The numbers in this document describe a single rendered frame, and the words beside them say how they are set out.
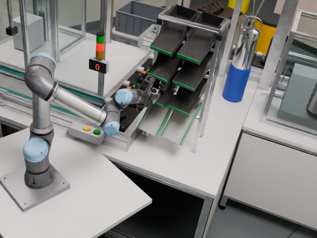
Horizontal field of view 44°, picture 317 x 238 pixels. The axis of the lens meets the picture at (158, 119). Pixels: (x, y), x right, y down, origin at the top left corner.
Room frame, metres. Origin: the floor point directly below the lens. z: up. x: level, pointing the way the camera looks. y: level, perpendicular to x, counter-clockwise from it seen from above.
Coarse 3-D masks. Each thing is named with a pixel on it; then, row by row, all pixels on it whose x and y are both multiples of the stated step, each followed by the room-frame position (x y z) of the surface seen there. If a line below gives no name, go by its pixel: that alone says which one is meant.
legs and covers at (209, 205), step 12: (0, 120) 1.95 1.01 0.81; (0, 132) 1.95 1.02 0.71; (12, 132) 2.10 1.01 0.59; (240, 132) 2.27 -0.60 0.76; (132, 168) 1.68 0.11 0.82; (228, 168) 2.14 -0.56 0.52; (156, 180) 1.63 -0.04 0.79; (192, 192) 1.57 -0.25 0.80; (204, 204) 1.54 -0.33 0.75; (216, 204) 1.95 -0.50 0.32; (204, 216) 1.54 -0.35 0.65; (204, 228) 1.53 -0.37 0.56
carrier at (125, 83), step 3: (126, 81) 2.36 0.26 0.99; (123, 84) 2.33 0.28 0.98; (126, 84) 2.32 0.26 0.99; (129, 84) 2.35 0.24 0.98; (138, 84) 2.26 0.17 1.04; (120, 87) 2.30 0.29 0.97; (123, 87) 2.30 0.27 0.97; (126, 87) 2.25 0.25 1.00; (132, 87) 2.22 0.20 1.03; (135, 87) 2.33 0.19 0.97; (138, 87) 2.26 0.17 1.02; (117, 90) 2.26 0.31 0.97; (114, 93) 2.21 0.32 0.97; (111, 96) 2.17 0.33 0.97; (114, 96) 2.18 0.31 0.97; (129, 105) 2.10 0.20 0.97; (132, 105) 2.10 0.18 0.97; (138, 105) 2.11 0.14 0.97; (135, 108) 2.09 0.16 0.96; (138, 108) 2.09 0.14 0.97; (141, 108) 2.08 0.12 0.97
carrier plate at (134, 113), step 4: (104, 104) 2.07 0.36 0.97; (100, 108) 2.02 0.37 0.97; (128, 108) 2.06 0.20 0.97; (132, 108) 2.07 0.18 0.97; (128, 112) 2.02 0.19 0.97; (132, 112) 2.02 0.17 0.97; (136, 112) 2.03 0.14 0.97; (128, 116) 1.98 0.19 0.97; (132, 116) 1.98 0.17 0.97; (136, 116) 2.00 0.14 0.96; (120, 120) 1.92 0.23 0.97; (124, 120) 1.93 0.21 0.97; (128, 120) 1.93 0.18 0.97; (132, 120) 1.94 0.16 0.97; (124, 124) 1.89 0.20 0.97; (128, 124) 1.89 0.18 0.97; (120, 128) 1.84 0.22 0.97; (124, 128) 1.85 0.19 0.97
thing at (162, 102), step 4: (176, 72) 2.03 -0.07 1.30; (156, 80) 1.96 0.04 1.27; (156, 84) 1.96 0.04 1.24; (172, 84) 1.95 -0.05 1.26; (156, 88) 1.93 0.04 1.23; (172, 88) 1.93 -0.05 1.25; (176, 88) 1.92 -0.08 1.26; (160, 92) 1.90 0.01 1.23; (168, 92) 1.90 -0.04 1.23; (172, 92) 1.87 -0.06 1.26; (160, 96) 1.88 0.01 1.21; (164, 96) 1.87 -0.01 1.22; (168, 96) 1.87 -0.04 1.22; (160, 100) 1.85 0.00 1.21; (164, 100) 1.85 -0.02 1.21; (168, 100) 1.84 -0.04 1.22; (156, 104) 1.82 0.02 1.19; (160, 104) 1.80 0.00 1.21; (164, 104) 1.80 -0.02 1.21
